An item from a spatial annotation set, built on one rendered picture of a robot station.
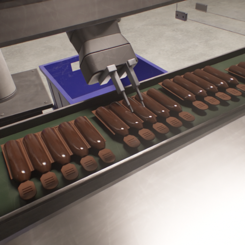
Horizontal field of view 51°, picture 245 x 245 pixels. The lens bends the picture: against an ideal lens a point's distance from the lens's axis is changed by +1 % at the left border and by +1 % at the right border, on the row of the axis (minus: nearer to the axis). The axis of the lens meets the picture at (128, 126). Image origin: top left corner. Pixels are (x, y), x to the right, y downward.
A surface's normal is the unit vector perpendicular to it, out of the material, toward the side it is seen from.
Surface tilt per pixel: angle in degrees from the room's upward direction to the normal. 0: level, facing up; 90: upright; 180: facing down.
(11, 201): 2
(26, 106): 0
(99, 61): 45
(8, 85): 90
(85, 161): 2
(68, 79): 90
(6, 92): 90
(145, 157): 90
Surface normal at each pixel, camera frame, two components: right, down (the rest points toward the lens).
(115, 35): 0.33, -0.26
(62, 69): 0.52, 0.50
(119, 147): -0.04, -0.79
